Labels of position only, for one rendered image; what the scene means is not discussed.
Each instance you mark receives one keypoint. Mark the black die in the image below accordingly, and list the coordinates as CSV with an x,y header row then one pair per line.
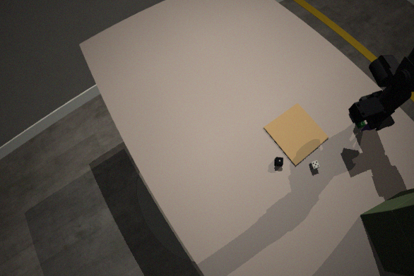
x,y
278,161

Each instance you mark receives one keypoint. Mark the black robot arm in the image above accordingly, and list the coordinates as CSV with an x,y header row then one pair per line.
x,y
398,78

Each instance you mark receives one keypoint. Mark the green die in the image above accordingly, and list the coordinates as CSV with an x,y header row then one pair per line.
x,y
360,125

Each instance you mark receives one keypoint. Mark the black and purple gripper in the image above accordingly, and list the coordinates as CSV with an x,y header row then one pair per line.
x,y
378,126

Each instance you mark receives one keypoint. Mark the tan mat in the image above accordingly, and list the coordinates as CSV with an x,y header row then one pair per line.
x,y
296,133

